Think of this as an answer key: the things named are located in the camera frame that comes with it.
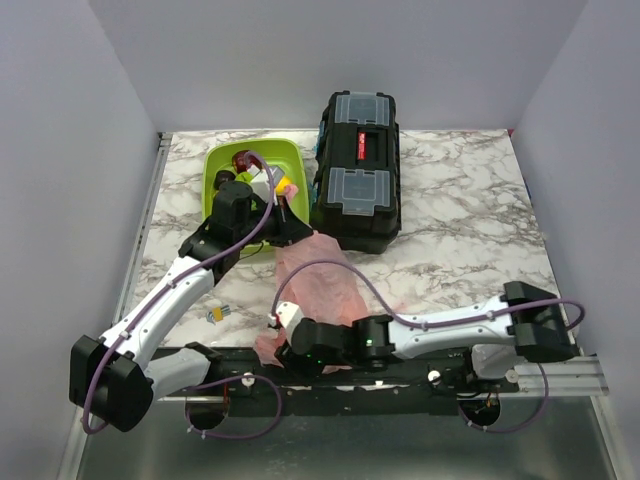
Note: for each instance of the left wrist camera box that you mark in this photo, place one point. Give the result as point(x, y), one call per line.
point(260, 182)

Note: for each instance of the green fake apple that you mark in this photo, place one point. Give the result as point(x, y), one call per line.
point(244, 177)

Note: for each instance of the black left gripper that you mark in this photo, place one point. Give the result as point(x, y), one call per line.
point(290, 228)

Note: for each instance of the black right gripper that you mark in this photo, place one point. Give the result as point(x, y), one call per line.
point(296, 364)

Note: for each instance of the yellow fake mango upper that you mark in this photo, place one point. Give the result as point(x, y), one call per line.
point(282, 186)

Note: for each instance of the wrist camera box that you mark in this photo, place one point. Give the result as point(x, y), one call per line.
point(260, 182)
point(288, 316)

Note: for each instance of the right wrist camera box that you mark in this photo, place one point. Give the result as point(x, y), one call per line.
point(288, 316)

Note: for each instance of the black plastic toolbox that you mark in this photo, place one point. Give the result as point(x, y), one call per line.
point(357, 193)

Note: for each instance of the dark purple fake plum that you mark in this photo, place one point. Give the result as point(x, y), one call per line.
point(222, 177)

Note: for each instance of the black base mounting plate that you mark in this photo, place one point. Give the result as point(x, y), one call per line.
point(432, 384)

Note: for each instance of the green plastic tray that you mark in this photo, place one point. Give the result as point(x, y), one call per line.
point(279, 152)

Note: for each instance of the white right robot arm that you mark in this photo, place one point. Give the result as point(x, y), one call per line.
point(525, 319)

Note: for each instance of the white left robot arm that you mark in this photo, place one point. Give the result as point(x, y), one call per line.
point(116, 377)

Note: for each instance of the dark red fake apple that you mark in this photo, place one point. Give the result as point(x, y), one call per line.
point(243, 161)

